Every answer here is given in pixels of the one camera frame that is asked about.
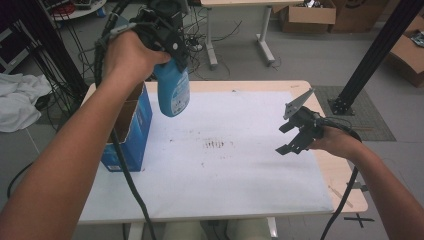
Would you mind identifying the person's right hand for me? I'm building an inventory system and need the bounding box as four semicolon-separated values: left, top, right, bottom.
308;125;364;160

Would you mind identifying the dark floor mat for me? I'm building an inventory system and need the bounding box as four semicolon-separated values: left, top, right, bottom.
311;85;398;143

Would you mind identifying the light wooden table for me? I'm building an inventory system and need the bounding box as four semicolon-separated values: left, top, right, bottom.
78;79;370;240

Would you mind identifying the black stand with cables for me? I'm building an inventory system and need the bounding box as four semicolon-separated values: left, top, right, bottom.
0;0;90;101

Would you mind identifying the white desk with metal legs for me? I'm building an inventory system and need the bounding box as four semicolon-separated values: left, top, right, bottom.
199;0;305;71

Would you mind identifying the white cloth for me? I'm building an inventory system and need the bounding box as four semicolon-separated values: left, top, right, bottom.
0;72;54;134

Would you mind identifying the black aluminium post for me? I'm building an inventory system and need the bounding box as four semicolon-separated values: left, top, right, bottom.
327;0;424;117

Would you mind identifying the round white table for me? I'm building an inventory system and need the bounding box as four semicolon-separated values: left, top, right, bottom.
39;0;108;22

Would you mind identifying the blue cardboard box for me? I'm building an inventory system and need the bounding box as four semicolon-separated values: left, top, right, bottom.
99;81;154;173

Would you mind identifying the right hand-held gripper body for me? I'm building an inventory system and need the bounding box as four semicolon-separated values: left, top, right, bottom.
282;87;325;152

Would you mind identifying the tall brown cardboard box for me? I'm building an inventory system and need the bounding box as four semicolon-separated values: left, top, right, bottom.
328;0;392;34

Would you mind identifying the blue bottle with white cap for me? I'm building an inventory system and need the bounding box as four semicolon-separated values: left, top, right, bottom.
152;57;191;118

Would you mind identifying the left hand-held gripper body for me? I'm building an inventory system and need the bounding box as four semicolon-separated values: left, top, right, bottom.
132;0;192;54

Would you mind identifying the brown cardboard box with flap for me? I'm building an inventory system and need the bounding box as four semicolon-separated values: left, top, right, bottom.
383;14;424;89

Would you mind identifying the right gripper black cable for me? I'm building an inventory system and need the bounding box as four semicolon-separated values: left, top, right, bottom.
313;114;363;240

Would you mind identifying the open brown cardboard box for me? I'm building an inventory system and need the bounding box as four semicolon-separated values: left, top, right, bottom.
279;0;337;35

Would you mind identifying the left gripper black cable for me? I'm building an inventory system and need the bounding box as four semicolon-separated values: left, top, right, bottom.
93;0;158;240

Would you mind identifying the person's left hand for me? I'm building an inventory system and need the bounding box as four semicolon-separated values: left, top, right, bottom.
103;30;172;89

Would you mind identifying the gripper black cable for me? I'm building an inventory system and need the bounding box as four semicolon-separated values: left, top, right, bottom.
313;114;363;240
93;0;158;240

